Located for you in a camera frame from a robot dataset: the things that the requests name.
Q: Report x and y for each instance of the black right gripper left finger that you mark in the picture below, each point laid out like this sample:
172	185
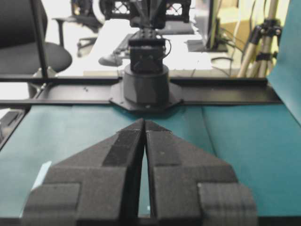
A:
98	186

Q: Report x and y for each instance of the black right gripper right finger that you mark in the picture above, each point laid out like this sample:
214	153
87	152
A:
191	187

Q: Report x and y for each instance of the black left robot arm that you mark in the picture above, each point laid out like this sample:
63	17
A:
145	86

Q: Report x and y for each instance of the white desk with equipment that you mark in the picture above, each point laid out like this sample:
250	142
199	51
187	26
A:
121	49

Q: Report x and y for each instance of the black office chair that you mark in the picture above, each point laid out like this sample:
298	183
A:
18	48

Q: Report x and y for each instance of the black aluminium frame rail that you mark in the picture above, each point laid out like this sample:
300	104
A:
183	91

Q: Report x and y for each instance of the silver camera tripod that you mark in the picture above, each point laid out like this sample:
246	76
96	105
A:
258	58

